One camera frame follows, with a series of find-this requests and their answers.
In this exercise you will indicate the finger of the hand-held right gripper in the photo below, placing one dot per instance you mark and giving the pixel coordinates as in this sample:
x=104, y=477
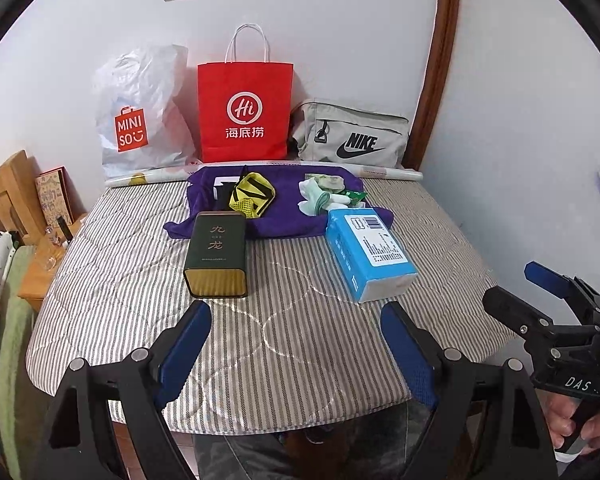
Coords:
x=547, y=280
x=517, y=312

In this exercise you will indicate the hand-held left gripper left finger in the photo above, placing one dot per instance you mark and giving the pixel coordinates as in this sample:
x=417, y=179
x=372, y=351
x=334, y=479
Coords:
x=185, y=350

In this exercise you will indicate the wooden headboard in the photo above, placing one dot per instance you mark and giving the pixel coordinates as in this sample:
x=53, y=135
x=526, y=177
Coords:
x=7, y=195

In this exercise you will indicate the grey waist bag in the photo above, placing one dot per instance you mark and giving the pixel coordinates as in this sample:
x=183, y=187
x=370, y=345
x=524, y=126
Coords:
x=350, y=135

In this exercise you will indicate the blue tissue pack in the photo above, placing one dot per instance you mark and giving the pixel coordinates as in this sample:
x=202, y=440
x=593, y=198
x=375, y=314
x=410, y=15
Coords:
x=370, y=255

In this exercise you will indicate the clear bag with green print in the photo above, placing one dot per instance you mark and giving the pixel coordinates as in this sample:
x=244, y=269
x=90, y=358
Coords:
x=325, y=181

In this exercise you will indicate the white plastic shopping bag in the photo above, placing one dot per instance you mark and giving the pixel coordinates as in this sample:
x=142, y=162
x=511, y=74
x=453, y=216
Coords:
x=140, y=110

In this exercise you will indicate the white mint sock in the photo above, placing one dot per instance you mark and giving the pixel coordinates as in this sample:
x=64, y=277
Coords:
x=312, y=200

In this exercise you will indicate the red paper bag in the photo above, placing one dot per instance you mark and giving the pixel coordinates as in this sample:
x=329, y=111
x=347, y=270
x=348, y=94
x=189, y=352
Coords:
x=245, y=110

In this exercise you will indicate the grey striped quilted mat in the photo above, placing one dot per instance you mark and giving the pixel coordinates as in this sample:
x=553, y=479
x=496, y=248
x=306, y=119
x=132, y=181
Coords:
x=290, y=340

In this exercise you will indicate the purple towel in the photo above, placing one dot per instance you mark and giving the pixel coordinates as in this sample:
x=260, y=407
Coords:
x=285, y=210

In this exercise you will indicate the brown wooden door frame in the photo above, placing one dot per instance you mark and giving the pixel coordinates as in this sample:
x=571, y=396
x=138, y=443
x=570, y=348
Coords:
x=440, y=60

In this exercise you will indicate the green snack packet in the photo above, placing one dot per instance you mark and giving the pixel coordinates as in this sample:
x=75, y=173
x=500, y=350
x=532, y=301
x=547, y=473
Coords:
x=354, y=197

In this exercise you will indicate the dark green tea tin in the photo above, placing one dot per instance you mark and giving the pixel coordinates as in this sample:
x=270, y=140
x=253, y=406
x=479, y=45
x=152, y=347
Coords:
x=215, y=255

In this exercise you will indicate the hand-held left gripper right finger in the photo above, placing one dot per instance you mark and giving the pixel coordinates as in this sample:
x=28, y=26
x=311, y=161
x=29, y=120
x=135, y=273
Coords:
x=405, y=350

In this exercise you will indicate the rolled paper poster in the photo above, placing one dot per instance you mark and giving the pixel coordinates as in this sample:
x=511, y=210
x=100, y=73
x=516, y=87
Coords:
x=390, y=172

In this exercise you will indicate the person's right hand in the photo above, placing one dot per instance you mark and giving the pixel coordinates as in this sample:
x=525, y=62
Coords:
x=559, y=417

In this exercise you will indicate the green bed sheet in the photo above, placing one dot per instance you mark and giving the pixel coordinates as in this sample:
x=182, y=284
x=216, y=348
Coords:
x=15, y=340

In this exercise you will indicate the wooden nightstand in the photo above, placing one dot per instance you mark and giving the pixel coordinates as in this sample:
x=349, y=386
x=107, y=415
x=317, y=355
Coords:
x=35, y=285

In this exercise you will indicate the person's legs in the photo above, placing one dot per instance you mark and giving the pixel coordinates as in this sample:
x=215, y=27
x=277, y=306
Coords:
x=305, y=455

